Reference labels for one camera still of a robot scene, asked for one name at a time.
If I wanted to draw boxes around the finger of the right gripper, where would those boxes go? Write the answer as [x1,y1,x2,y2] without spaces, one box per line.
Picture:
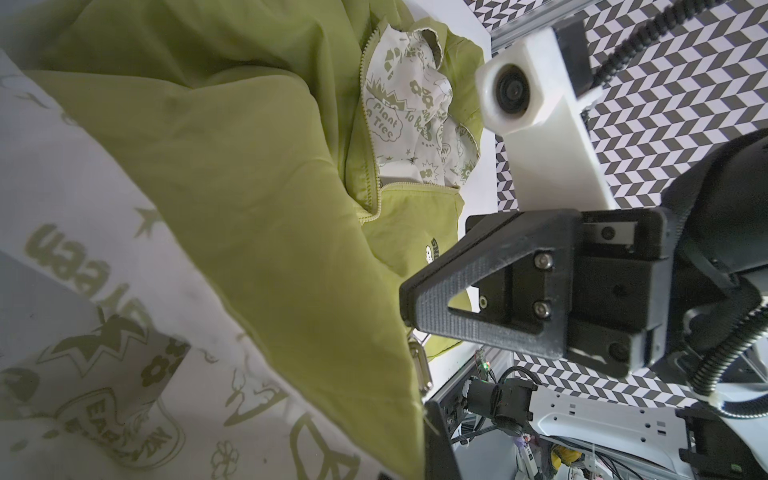
[400,209,582,359]

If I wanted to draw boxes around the green jacket with printed lining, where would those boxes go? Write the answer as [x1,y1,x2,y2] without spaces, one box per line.
[1,1,485,479]

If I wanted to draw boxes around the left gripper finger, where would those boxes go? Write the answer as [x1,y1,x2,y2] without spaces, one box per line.
[424,401,461,480]

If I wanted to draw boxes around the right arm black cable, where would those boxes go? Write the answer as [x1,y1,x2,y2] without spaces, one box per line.
[590,0,727,88]

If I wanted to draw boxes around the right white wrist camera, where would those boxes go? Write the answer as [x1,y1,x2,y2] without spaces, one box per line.
[475,27,618,212]

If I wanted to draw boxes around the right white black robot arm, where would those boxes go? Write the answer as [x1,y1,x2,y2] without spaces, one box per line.
[400,130,767,479]

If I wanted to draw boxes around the silver zipper slider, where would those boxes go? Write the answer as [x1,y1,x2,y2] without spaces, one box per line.
[408,337,433,397]

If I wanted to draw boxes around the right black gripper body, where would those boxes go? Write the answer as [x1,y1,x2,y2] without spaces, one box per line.
[566,207,675,378]

